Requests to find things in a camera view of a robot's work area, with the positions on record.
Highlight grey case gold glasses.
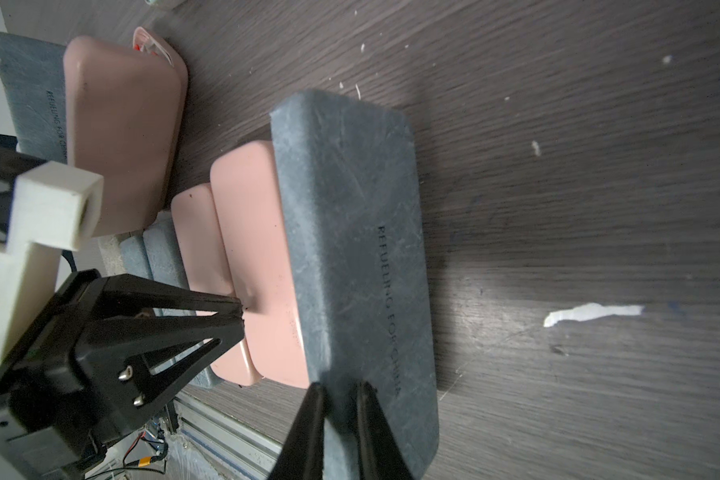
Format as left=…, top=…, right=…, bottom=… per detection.
left=271, top=90, right=439, bottom=479

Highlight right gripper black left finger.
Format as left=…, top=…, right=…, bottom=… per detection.
left=268, top=382, right=327, bottom=480

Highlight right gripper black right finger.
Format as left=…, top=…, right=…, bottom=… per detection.
left=356, top=382, right=413, bottom=480

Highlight grey case white sunglasses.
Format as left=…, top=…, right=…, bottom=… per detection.
left=142, top=211, right=222, bottom=390

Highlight pink case red glasses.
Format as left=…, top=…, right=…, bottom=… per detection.
left=63, top=27, right=188, bottom=237

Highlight pink case brown glasses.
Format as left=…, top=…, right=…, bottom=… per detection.
left=171, top=183, right=262, bottom=387

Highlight grey case far left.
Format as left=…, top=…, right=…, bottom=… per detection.
left=0, top=32, right=67, bottom=164

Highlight pink case purple glasses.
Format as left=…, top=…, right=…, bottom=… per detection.
left=210, top=141, right=309, bottom=388

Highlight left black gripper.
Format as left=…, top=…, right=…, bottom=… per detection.
left=0, top=270, right=244, bottom=479

